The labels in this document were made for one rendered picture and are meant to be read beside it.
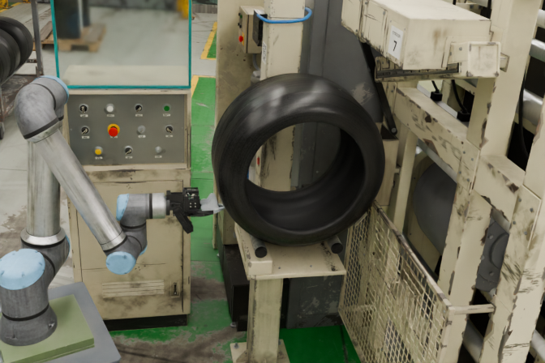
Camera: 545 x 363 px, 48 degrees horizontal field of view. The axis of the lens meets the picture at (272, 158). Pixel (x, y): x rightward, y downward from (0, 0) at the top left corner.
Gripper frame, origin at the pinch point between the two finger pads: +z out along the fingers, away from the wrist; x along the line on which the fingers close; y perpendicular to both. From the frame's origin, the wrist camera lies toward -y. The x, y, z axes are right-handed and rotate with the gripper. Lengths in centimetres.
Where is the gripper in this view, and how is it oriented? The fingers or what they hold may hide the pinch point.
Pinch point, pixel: (222, 208)
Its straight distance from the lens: 220.5
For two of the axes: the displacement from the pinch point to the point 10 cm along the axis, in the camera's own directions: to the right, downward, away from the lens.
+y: 0.6, -9.1, -4.0
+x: -1.9, -4.0, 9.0
